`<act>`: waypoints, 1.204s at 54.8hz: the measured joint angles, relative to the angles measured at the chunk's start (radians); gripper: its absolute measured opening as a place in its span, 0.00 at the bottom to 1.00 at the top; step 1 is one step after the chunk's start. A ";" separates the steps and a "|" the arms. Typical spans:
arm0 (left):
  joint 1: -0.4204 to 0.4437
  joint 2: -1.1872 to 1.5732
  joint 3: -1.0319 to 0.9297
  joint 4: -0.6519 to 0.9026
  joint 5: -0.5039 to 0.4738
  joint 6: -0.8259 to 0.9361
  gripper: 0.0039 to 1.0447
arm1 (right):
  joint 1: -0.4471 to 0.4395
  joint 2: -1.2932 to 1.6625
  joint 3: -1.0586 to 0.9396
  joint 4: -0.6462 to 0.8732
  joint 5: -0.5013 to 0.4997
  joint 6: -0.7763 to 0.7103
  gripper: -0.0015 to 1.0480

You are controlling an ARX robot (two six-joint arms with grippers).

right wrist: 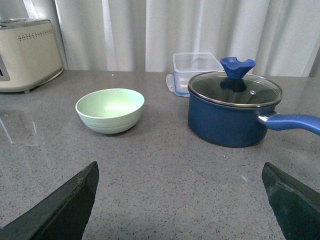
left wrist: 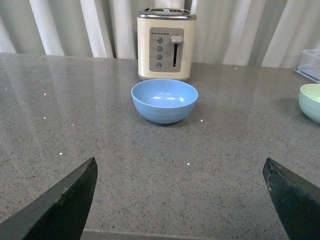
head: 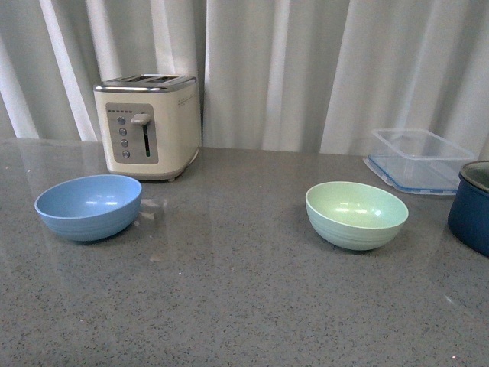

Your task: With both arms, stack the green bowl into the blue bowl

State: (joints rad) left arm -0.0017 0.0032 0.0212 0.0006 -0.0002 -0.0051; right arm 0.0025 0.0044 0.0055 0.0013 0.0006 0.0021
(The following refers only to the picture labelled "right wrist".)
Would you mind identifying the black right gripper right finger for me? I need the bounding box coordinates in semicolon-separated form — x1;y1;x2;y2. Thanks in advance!
261;162;320;240

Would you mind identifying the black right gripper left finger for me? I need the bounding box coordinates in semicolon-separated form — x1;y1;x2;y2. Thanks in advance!
0;161;99;240

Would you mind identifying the green bowl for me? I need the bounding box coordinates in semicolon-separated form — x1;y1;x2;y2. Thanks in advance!
75;88;145;134

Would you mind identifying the blue saucepan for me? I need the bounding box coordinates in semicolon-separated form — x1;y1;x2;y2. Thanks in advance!
187;72;320;148

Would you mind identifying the glass lid blue knob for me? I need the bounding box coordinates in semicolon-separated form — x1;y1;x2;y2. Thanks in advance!
188;57;283;108

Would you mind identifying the cream toaster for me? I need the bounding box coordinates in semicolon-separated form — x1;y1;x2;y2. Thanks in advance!
0;18;64;93

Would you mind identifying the white curtain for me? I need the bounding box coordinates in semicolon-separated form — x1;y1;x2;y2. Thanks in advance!
0;0;320;77

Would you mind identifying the clear plastic container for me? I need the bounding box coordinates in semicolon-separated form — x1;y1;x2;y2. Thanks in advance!
165;52;223;97

